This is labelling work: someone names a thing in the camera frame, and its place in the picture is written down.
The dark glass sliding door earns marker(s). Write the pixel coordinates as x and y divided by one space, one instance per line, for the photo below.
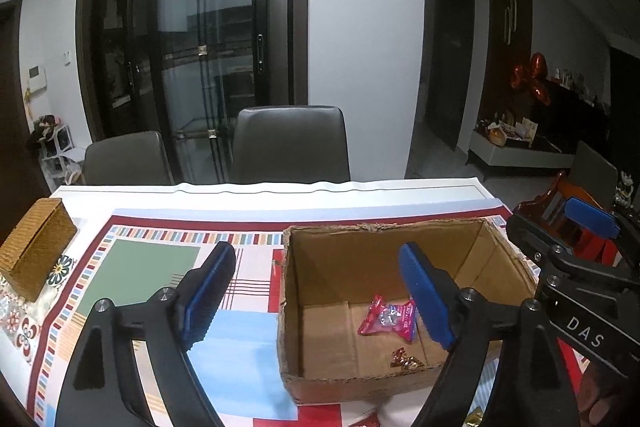
200 32

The white shelf unit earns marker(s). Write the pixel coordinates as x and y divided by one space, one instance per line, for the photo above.
52 157

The gold snack packet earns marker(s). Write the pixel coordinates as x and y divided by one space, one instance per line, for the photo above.
474 419

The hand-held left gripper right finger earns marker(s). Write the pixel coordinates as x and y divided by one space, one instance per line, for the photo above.
425 297

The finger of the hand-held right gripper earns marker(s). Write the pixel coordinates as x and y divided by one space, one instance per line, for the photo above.
590 214
525 229

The red garment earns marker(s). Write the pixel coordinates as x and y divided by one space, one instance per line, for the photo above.
592 252

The wooden high chair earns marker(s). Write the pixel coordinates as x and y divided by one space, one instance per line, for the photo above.
537 202

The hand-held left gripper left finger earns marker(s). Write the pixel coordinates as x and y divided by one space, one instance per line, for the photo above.
200 307

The dark brown door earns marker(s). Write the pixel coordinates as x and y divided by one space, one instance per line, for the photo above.
7 107

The dark wall cabinet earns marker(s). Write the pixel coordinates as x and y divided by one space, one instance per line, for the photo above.
570 117

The white intercom panel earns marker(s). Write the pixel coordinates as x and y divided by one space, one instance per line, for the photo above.
38 77

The red foil balloon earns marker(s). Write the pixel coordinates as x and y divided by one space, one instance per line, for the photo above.
537 67

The person's right hand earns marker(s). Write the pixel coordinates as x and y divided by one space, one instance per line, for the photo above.
607 387

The woven rattan box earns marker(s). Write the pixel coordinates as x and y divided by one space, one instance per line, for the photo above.
35 247

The dark hallway door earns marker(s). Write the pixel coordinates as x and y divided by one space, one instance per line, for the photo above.
450 67

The brown cardboard box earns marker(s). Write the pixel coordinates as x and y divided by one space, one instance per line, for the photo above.
325 267

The grey dining chair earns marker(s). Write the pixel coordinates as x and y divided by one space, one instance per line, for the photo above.
290 142
595 172
125 157

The colourful patterned tablecloth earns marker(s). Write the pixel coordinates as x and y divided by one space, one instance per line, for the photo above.
150 267

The pink snack packet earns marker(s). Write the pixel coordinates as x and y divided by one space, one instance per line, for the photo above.
385 319

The small red gold candy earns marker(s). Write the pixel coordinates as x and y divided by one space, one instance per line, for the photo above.
402 358

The white low sideboard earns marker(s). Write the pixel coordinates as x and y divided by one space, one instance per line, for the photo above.
510 157

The red snack packet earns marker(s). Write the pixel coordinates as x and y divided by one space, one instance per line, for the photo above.
367 422

